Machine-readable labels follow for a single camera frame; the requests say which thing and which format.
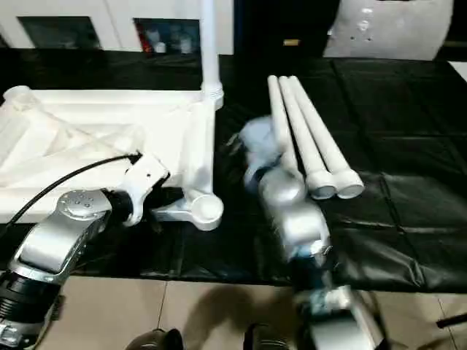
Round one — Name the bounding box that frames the white plastic table top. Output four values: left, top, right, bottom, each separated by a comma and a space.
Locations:
0, 85, 225, 232

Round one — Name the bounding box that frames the white plastic table leg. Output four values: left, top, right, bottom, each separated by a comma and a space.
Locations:
287, 75, 366, 201
266, 74, 299, 173
278, 75, 336, 201
198, 0, 225, 111

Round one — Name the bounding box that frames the left robot leg dark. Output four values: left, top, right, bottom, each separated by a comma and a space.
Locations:
127, 327, 184, 350

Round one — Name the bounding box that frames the robot leg dark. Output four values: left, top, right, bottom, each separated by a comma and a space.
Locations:
127, 327, 184, 350
247, 323, 290, 350

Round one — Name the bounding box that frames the red box in cabinet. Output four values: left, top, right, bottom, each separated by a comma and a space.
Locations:
139, 27, 151, 55

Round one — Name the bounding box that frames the right robot leg dark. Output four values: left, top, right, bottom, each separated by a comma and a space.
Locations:
247, 323, 290, 350

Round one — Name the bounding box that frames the white cabinet with glass doors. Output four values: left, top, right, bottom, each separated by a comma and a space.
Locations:
0, 0, 235, 56

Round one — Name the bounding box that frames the black cabinet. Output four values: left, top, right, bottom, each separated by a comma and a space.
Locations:
232, 0, 341, 60

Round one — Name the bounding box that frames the black work mat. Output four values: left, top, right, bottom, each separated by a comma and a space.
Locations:
0, 47, 467, 292

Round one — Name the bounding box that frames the white flat board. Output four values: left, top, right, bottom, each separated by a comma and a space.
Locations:
447, 61, 467, 80

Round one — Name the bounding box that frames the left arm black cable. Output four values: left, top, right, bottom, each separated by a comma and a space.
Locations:
7, 154, 142, 228

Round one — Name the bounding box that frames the black table frame leg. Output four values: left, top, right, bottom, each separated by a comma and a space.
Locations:
436, 315, 467, 328

